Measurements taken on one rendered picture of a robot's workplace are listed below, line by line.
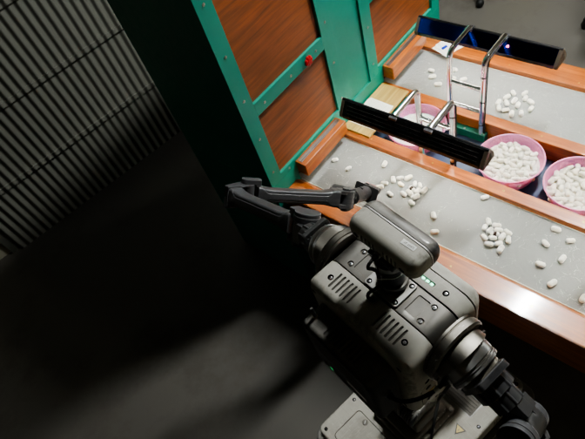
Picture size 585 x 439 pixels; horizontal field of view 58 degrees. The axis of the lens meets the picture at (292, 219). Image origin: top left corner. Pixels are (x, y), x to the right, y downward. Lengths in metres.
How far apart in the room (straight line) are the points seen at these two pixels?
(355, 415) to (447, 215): 0.85
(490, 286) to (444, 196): 0.45
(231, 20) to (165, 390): 1.92
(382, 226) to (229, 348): 1.96
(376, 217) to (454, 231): 1.08
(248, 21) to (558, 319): 1.43
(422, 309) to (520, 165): 1.27
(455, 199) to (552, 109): 0.63
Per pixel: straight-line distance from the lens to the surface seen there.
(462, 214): 2.20
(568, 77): 2.71
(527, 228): 2.18
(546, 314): 1.98
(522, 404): 1.24
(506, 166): 2.35
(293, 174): 2.37
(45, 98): 3.61
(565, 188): 2.32
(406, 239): 1.06
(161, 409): 2.97
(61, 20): 3.49
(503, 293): 2.00
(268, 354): 2.85
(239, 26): 1.90
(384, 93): 2.66
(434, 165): 2.33
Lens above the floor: 2.53
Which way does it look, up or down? 52 degrees down
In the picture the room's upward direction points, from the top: 23 degrees counter-clockwise
